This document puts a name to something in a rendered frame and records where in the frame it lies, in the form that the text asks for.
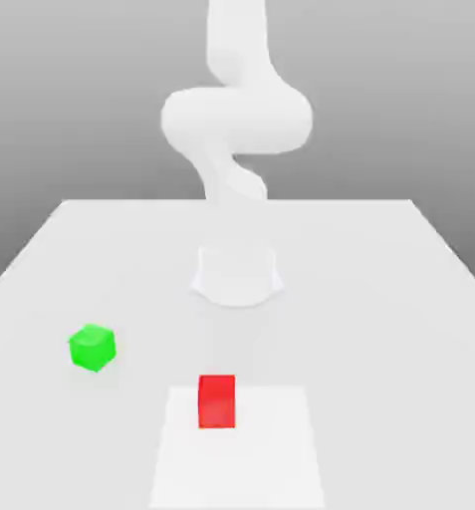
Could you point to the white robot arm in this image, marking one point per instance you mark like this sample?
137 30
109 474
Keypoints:
237 119

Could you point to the small red cube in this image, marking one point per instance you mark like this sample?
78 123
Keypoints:
216 401

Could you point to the small green cube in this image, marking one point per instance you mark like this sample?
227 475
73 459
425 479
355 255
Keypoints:
92 348

